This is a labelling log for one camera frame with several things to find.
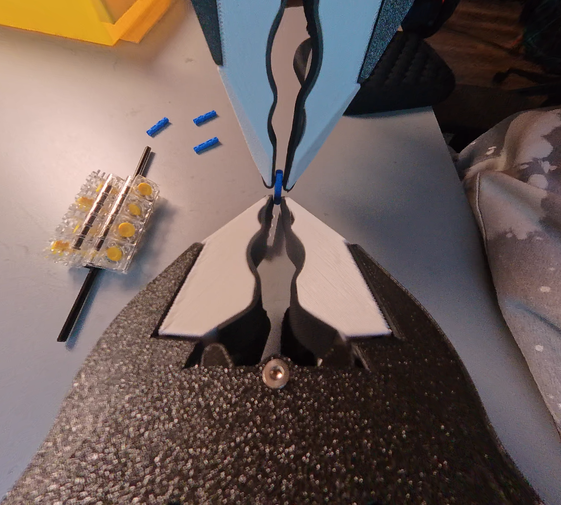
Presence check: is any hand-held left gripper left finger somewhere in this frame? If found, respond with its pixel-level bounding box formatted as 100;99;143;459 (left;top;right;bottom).
158;197;272;366

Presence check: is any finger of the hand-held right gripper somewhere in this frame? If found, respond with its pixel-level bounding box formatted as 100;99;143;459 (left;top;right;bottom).
215;0;288;189
284;0;398;191

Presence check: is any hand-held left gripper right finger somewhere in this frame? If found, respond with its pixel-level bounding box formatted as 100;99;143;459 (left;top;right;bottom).
280;197;392;366

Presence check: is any clear engine block model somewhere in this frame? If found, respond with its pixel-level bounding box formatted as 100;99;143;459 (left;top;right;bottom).
44;145;160;343

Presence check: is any black textured pad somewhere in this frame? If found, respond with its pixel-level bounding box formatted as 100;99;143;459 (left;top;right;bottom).
294;31;456;116

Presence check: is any person's body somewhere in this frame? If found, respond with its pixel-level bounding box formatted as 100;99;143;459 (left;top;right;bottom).
453;108;561;420

